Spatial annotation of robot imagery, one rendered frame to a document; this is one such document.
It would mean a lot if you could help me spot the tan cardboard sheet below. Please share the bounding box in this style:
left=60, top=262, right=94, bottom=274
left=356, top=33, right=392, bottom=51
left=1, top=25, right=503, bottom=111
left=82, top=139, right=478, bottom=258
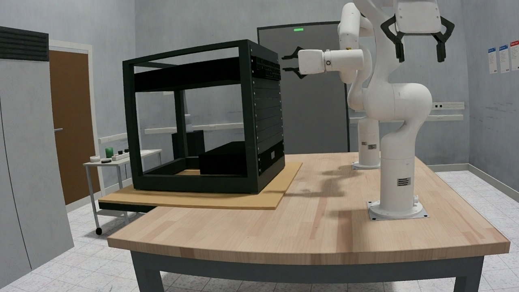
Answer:
left=98, top=162, right=303, bottom=210

